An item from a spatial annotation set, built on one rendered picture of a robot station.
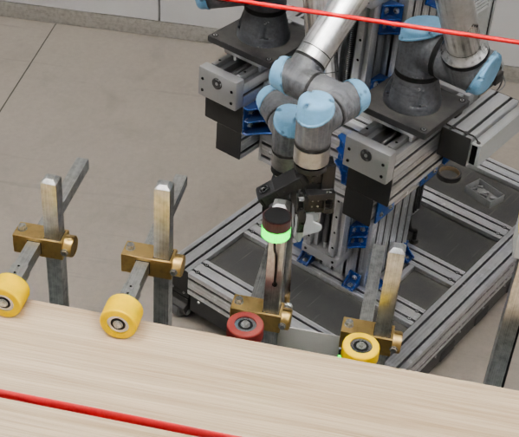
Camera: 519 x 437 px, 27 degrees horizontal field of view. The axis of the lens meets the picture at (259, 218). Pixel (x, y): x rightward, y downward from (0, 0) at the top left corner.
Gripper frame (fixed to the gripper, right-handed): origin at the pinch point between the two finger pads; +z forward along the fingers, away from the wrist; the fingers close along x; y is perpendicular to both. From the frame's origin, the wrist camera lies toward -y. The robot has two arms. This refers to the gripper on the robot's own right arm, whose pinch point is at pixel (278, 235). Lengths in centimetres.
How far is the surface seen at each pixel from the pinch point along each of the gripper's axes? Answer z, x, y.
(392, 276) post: -21.9, -29.0, -32.9
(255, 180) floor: 84, 28, 132
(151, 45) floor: 86, 96, 223
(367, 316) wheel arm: -3.2, -25.2, -26.4
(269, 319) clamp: -3.9, -4.1, -33.9
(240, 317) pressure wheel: -8.7, 1.5, -39.8
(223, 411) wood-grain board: -9, -1, -66
